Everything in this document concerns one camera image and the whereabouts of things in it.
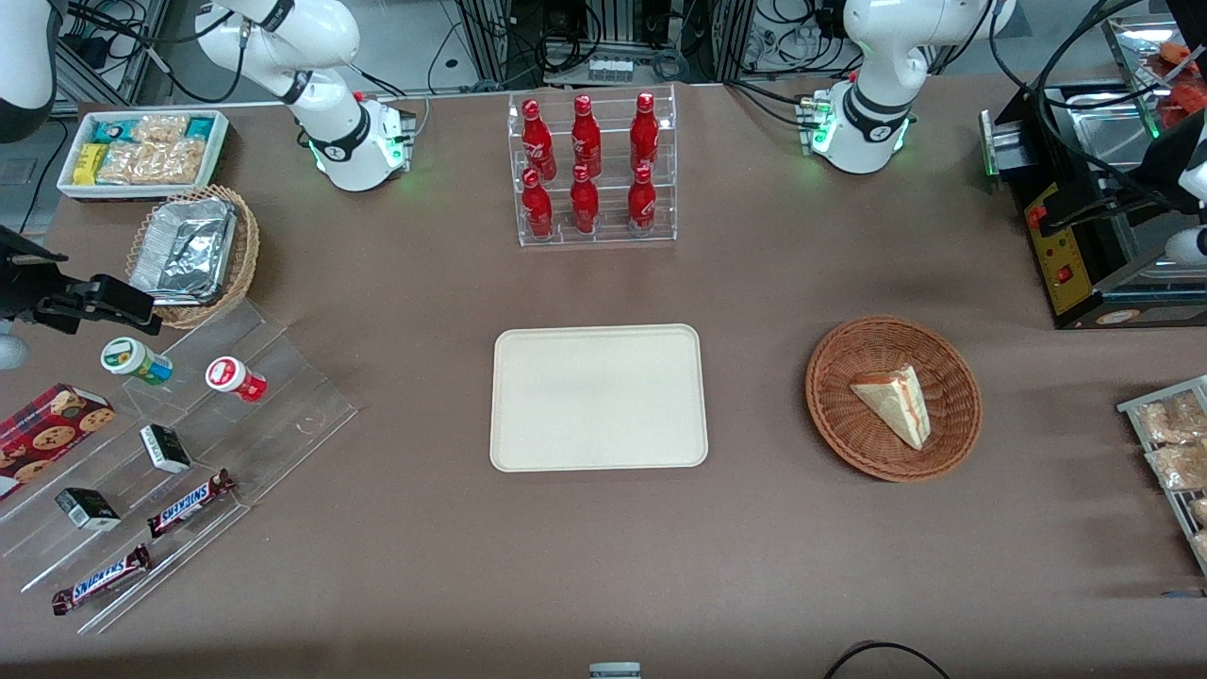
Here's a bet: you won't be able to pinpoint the triangular sandwich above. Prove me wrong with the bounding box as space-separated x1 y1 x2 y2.
850 364 933 451

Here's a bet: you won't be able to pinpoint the clear acrylic stepped display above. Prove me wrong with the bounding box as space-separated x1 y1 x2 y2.
0 300 359 636

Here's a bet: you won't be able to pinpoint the steel food pan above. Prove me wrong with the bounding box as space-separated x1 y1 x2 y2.
1066 92 1151 178

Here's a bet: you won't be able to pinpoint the tray of packaged snacks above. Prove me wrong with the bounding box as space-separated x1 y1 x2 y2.
1117 375 1207 577

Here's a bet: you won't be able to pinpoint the red lid cup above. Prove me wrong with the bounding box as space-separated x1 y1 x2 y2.
206 356 268 404

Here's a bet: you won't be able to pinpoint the red cookie box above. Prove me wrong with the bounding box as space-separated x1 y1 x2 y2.
0 383 117 502

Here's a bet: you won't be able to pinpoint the beige rectangular tray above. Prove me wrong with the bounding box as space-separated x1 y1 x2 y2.
489 324 709 472

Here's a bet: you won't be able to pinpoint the snickers chocolate bar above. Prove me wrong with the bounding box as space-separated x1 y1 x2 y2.
147 469 236 539
52 544 153 617

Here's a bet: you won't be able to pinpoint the clear acrylic bottle rack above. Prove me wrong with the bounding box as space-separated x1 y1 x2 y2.
507 84 678 249

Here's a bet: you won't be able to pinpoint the aluminium foil tray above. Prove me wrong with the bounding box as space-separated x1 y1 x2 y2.
129 197 238 306

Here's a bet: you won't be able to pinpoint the light wicker basket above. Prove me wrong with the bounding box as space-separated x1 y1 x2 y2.
125 185 260 330

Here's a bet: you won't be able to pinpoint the brown wicker basket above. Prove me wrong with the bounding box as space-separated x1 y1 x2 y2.
805 316 984 483

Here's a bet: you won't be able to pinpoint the green lid cup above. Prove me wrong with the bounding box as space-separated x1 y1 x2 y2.
101 337 174 387

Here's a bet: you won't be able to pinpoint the red food pieces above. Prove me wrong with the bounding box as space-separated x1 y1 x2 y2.
1155 41 1207 129

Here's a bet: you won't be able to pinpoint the red cola bottle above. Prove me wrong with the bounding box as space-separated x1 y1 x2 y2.
521 169 555 240
521 98 558 181
570 94 603 179
627 165 658 236
570 164 601 236
630 91 661 174

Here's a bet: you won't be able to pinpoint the white plastic bin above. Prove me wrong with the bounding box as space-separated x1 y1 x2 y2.
57 109 230 203

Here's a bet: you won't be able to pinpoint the small black white carton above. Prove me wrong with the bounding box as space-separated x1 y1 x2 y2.
55 488 123 532
140 424 192 474

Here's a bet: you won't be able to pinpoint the black food warmer machine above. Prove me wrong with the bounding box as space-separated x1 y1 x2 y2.
979 80 1207 331

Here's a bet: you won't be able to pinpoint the clear bag of snacks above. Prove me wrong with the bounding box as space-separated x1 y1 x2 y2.
1145 441 1207 492
1134 390 1207 445

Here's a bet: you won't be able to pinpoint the clear cracker bag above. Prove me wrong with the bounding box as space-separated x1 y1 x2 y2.
131 114 190 145
97 140 207 187

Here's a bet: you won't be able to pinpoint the black cable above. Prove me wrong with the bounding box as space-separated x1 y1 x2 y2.
823 640 954 679

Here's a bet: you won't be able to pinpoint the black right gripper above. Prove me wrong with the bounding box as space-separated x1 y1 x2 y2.
0 226 163 337

